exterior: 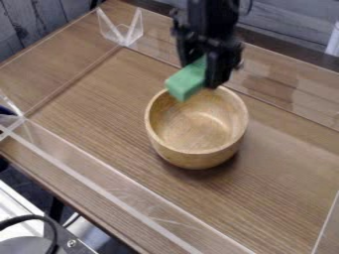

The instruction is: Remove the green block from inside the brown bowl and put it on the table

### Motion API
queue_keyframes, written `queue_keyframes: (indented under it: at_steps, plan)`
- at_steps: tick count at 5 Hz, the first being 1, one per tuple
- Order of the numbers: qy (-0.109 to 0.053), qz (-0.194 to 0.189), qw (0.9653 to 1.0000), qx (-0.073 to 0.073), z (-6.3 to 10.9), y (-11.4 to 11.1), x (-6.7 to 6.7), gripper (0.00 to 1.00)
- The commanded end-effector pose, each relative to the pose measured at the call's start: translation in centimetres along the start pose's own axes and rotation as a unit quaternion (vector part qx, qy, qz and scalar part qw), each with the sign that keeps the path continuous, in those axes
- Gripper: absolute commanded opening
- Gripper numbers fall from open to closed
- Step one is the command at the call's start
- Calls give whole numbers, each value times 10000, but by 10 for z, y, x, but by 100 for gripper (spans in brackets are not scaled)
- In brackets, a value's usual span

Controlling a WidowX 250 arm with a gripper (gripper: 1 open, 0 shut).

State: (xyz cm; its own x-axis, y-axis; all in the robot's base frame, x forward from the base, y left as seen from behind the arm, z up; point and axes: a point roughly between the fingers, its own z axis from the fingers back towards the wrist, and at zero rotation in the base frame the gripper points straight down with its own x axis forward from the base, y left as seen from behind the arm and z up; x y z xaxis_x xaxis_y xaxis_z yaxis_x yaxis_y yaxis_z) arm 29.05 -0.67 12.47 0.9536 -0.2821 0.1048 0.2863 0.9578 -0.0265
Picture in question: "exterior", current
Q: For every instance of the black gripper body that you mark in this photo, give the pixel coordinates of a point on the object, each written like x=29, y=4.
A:
x=215, y=22

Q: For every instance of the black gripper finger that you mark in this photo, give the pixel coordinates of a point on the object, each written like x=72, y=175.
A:
x=191, y=45
x=220, y=65

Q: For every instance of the green rectangular block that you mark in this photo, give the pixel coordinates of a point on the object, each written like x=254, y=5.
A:
x=187, y=81

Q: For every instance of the brown wooden bowl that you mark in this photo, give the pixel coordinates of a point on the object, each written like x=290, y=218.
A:
x=196, y=134

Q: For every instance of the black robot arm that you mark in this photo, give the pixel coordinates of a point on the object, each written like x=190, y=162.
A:
x=220, y=3

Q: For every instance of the clear acrylic table barrier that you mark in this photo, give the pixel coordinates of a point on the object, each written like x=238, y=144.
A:
x=79, y=88

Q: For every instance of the black table leg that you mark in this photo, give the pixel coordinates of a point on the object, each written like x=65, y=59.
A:
x=56, y=210

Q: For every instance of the white post at right edge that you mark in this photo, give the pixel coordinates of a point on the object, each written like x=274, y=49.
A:
x=332, y=46

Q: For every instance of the grey metal bracket with screw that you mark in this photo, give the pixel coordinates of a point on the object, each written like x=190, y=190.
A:
x=68, y=244

